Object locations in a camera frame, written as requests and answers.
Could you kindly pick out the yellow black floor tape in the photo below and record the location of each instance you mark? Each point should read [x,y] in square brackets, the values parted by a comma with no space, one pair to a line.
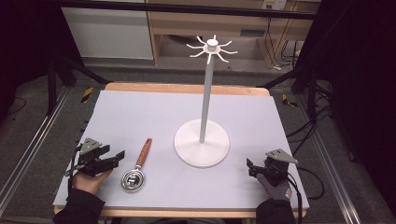
[289,101]
[87,94]

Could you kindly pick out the person's right hand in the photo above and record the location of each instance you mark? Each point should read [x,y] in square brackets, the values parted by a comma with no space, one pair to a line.
[277,191]

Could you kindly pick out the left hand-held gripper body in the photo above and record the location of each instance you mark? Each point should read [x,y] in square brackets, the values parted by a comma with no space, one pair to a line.
[90,161]

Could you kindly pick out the aluminium floor rail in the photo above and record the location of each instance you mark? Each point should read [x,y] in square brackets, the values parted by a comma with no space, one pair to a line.
[34,140]
[330,161]

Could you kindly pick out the white utensil rack stand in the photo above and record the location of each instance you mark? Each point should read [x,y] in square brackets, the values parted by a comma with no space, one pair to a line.
[202,146]

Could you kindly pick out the white cabinet panel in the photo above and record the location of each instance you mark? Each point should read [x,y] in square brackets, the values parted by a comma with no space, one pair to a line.
[109,31]

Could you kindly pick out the person's left hand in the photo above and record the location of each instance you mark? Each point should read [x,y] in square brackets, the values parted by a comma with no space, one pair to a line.
[88,183]

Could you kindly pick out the light grey table mat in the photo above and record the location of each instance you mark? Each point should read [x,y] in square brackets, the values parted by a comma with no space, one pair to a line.
[162,124]

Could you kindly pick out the black curtain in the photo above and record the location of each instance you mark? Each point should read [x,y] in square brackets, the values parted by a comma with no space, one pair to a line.
[25,40]
[361,77]

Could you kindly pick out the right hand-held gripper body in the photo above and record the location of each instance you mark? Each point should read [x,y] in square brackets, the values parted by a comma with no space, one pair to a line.
[277,166]

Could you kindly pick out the black metal frame post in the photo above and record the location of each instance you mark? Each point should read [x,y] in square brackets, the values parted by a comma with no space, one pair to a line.
[52,90]
[311,93]

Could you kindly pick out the white power strip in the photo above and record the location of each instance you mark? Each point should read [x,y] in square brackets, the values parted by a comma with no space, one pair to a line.
[274,4]

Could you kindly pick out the black horizontal frame bar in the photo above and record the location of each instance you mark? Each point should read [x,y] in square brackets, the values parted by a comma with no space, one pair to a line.
[186,8]

